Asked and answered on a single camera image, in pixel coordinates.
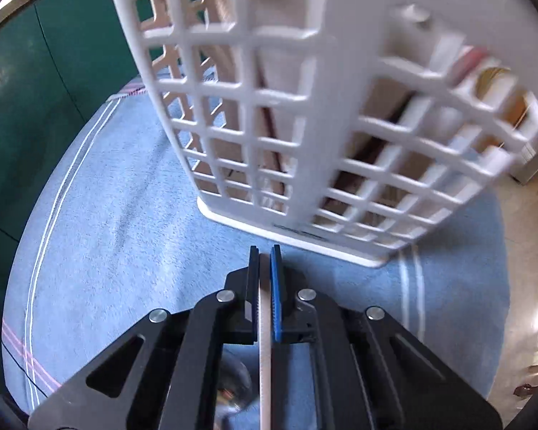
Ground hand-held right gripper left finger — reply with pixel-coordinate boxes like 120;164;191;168
28;245;259;430

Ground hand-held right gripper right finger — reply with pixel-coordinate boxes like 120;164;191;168
270;244;504;430

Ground white chopstick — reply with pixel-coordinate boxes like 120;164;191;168
258;253;274;430

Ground blue towel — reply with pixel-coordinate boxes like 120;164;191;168
2;66;510;430

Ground white plastic utensil basket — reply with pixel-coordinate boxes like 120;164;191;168
104;0;538;270

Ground metal spoon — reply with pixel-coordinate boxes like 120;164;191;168
215;353;254;430

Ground dark red chopstick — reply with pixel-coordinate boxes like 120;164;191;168
336;92;420;198
260;54;284;200

